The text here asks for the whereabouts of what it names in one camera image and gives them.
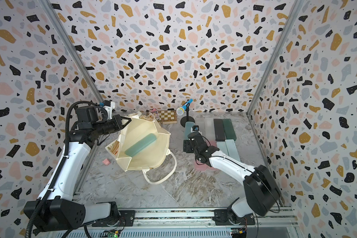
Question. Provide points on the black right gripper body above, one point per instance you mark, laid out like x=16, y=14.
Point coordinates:
x=189, y=148

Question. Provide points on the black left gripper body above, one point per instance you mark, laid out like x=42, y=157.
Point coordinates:
x=107, y=126

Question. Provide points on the pink pencil case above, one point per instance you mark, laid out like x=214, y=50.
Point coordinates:
x=202, y=167
x=213, y=143

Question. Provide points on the translucent white pencil case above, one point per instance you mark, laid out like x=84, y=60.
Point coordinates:
x=209, y=129

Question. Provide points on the grey barcoded pencil case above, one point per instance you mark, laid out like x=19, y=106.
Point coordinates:
x=200, y=122

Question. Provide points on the black pencil case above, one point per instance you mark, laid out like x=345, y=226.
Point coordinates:
x=219, y=130

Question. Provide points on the light teal pencil case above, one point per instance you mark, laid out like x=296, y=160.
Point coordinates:
x=222, y=146
x=232, y=149

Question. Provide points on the dark green pencil case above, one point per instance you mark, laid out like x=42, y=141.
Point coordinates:
x=229, y=129

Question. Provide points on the teal green pencil case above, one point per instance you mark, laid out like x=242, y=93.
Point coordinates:
x=141, y=145

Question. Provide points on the cream floral canvas tote bag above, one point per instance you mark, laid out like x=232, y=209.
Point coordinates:
x=151, y=157

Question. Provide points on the blue grey pencil case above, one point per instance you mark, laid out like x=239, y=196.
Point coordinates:
x=188, y=129

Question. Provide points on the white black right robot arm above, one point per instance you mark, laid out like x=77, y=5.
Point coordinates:
x=261, y=190

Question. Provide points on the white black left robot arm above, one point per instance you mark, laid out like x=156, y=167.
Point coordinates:
x=54, y=209

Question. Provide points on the black microphone stand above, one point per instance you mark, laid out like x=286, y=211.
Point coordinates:
x=186, y=118

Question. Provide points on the small pink pig toy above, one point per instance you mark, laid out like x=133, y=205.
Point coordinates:
x=106, y=162

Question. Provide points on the blue toy microphone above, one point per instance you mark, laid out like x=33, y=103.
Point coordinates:
x=182, y=109

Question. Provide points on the wooden chess board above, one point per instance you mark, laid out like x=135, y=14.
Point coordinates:
x=167, y=117

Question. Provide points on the purple card box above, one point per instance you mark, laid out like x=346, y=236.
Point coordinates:
x=155, y=113

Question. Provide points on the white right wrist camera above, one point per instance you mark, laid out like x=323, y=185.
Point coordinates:
x=194, y=128

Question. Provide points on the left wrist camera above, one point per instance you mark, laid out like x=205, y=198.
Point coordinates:
x=109, y=106

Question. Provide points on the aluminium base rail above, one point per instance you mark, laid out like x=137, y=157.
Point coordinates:
x=191, y=223

